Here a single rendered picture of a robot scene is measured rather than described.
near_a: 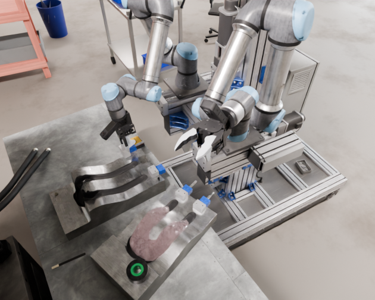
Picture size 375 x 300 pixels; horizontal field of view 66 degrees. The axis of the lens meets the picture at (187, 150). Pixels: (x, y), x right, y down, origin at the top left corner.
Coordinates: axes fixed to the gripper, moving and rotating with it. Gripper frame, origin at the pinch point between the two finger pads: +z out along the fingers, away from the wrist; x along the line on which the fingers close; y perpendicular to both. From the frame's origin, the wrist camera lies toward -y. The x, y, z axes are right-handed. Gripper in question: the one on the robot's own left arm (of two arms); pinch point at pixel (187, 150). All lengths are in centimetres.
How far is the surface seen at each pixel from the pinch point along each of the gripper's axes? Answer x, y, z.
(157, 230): 22, 54, 2
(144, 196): 42, 56, -10
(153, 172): 42, 49, -19
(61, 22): 397, 71, -199
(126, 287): 15, 53, 27
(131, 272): 16, 49, 23
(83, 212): 57, 52, 14
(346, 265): -52, 154, -89
